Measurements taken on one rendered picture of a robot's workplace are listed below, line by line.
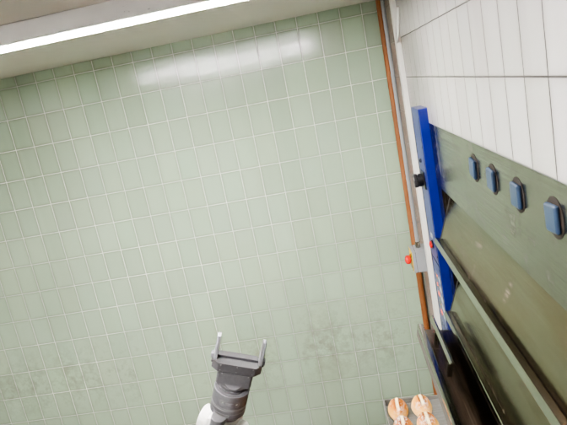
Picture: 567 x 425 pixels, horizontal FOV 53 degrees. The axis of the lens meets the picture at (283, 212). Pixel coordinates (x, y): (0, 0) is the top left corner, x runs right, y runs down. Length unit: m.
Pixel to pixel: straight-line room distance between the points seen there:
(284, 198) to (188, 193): 0.48
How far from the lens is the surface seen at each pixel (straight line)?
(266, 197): 2.81
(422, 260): 2.54
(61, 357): 3.43
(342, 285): 2.92
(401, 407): 1.99
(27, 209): 3.20
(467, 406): 1.65
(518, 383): 1.45
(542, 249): 1.03
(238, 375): 1.41
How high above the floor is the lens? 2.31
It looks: 12 degrees down
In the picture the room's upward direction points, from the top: 11 degrees counter-clockwise
